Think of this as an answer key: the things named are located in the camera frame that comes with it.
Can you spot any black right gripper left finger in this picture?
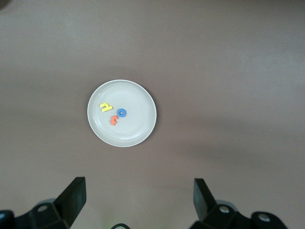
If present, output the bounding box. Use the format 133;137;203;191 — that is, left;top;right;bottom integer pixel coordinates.
14;177;86;229

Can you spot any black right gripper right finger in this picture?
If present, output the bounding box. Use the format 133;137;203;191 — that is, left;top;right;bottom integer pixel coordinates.
190;178;252;229

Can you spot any beige brown plate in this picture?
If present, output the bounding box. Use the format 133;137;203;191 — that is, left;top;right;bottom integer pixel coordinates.
87;79;157;147

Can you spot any brown paper table cover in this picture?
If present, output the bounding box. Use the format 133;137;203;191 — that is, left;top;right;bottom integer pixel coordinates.
0;0;305;229

